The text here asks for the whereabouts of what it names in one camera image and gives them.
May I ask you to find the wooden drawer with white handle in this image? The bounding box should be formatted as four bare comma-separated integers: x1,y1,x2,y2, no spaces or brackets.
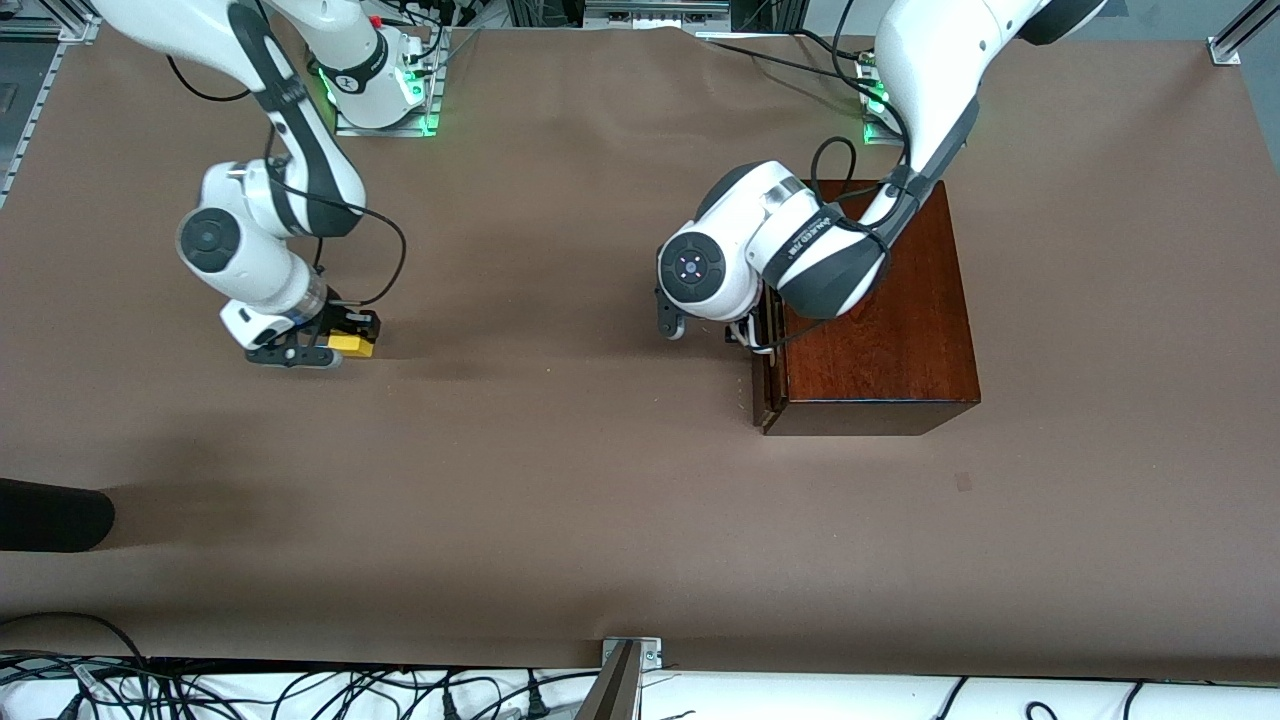
745,300,791,433

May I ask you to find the dark wooden drawer cabinet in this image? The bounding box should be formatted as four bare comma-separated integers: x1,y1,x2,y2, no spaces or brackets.
750,180,981,437

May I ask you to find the brown paper table cover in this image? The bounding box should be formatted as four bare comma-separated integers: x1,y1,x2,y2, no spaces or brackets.
0,18,1280,673

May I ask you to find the black cylinder object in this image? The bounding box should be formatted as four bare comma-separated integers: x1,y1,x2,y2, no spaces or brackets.
0,478,116,553

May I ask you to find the grey device with ports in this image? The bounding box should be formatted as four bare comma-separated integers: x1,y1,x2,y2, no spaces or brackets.
583,0,733,29

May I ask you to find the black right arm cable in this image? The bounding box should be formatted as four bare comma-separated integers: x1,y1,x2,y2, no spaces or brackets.
165,55,408,307

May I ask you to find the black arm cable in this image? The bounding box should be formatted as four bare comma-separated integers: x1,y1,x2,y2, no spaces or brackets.
745,0,913,353
165,55,408,307

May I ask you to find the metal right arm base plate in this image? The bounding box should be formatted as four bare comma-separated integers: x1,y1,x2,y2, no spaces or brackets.
333,28,443,138

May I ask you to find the black looped cable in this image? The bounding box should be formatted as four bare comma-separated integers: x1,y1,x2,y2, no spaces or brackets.
0,612,153,720

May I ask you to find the aluminium frame profile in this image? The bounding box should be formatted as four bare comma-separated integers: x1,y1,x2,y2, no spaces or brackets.
0,0,103,43
1208,0,1280,67

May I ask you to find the silver metal bracket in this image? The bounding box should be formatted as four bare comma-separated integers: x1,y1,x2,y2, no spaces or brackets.
600,636,663,673

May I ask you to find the dark camera mount post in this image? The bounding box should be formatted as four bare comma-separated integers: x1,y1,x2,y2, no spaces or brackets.
573,640,643,720

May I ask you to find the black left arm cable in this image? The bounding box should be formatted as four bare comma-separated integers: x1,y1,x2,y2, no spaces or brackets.
745,0,913,353

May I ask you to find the black base cable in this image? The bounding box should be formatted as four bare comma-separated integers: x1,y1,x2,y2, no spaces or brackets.
790,28,873,65
700,38,883,87

